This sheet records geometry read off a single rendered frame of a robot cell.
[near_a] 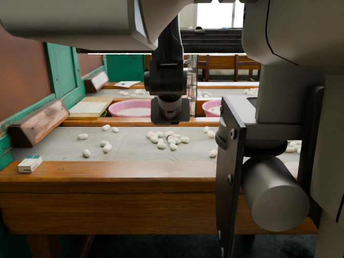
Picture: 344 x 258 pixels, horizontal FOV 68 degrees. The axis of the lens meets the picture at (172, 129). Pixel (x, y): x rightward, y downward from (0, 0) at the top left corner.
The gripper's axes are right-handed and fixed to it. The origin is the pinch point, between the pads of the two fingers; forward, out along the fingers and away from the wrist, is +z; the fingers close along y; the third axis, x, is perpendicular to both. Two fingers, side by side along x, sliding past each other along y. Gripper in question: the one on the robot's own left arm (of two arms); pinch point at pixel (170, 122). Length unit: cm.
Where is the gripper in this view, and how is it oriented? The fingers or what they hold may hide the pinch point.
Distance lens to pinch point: 75.8
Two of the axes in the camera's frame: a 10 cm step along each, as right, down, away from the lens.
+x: 0.1, 9.5, -3.3
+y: -10.0, 0.1, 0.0
